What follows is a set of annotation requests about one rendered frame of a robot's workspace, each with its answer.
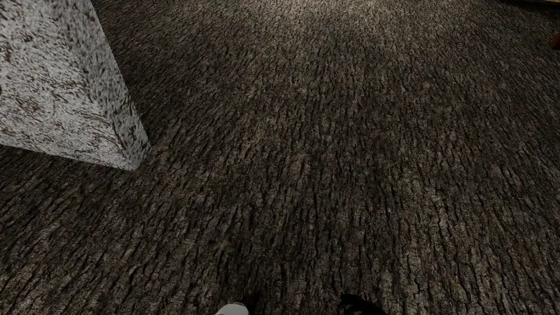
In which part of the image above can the white robot left foot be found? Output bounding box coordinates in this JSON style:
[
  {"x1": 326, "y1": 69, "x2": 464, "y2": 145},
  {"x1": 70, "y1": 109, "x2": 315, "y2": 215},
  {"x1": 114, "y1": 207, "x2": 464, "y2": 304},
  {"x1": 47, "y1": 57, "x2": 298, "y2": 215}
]
[{"x1": 214, "y1": 302, "x2": 250, "y2": 315}]

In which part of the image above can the black robot right foot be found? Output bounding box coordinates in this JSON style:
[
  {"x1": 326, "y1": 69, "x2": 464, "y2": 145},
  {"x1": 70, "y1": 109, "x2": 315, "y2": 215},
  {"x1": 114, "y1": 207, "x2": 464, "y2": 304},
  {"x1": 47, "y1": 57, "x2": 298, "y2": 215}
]
[{"x1": 338, "y1": 294, "x2": 388, "y2": 315}]

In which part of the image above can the grey speckled stone block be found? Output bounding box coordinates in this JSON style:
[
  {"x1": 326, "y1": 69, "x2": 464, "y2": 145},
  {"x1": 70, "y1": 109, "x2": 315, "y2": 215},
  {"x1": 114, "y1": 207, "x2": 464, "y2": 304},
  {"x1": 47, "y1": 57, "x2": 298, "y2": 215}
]
[{"x1": 0, "y1": 0, "x2": 151, "y2": 171}]

